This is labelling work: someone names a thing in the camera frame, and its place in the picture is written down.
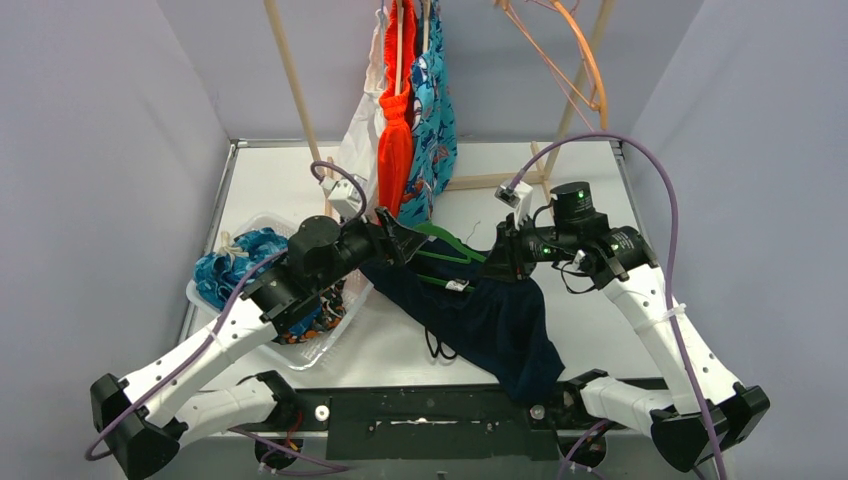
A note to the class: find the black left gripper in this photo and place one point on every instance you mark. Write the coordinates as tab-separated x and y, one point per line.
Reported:
387	233

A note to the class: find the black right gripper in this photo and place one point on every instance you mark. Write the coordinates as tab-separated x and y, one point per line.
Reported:
508	260

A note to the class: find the green hanger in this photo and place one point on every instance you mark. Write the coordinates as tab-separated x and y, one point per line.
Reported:
454	251

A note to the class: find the navy blue shorts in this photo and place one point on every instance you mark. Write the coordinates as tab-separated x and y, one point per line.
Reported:
499	327

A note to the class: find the teal shark print shorts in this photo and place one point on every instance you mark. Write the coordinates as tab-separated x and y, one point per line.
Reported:
433	130

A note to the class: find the camouflage orange black shorts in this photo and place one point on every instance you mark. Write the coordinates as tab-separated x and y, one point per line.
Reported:
330	314

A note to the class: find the blue leaf print shorts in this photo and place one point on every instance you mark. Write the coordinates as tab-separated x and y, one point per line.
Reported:
216	274

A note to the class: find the orange wooden hanger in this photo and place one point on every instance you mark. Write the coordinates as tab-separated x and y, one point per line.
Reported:
590	60

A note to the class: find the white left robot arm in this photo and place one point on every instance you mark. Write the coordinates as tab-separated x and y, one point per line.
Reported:
147	416

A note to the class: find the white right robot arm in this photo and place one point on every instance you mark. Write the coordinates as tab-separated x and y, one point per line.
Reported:
704	407

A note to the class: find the orange mesh shorts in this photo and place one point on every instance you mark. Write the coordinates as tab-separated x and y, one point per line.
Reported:
395	149

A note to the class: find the left wooden hanger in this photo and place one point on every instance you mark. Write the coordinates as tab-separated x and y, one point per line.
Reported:
399	11

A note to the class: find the white garment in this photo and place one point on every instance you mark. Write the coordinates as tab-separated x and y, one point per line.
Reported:
359	147

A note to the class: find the wooden clothes rack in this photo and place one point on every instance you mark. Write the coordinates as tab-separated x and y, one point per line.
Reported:
596	100

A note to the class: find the white plastic basket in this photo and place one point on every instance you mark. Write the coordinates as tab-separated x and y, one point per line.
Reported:
299	356

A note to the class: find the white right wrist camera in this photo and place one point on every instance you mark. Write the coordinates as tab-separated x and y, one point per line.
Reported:
519	198

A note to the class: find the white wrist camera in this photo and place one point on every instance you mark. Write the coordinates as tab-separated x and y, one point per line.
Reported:
519	198
348	201

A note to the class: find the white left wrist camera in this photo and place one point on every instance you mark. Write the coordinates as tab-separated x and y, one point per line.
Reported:
348	201

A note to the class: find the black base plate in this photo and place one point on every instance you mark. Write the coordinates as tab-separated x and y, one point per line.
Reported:
334	431

